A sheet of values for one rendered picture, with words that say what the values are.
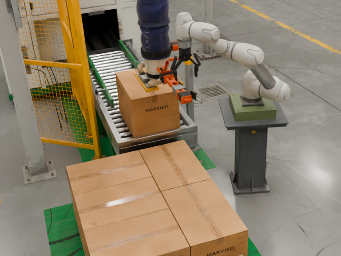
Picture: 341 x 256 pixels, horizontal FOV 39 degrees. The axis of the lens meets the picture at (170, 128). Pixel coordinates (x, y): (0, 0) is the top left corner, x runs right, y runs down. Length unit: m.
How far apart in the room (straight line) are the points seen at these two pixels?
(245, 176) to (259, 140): 0.38
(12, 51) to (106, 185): 1.43
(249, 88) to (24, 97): 1.96
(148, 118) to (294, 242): 1.51
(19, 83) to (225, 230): 2.25
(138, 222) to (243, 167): 1.32
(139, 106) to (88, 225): 1.12
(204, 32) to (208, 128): 2.58
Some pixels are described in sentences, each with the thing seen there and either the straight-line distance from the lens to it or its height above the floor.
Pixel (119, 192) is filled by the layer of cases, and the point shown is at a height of 0.54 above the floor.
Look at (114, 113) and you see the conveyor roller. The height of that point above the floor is 0.53.
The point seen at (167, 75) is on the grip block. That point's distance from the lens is 3.42.
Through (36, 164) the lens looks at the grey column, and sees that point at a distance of 4.81.
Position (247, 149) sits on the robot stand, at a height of 0.44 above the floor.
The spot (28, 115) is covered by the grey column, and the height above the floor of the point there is 0.66.
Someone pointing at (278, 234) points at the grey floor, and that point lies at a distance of 4.01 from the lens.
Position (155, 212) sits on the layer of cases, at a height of 0.54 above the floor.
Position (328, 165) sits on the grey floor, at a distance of 4.84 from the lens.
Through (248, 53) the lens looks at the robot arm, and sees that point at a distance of 3.31.
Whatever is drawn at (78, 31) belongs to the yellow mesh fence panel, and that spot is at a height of 1.34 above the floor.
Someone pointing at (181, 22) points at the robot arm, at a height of 1.78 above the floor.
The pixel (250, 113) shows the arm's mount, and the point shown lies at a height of 0.82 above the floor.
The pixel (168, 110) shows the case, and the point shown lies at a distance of 4.04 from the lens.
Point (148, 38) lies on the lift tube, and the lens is 3.52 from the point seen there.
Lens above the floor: 2.69
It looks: 30 degrees down
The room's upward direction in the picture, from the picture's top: 4 degrees counter-clockwise
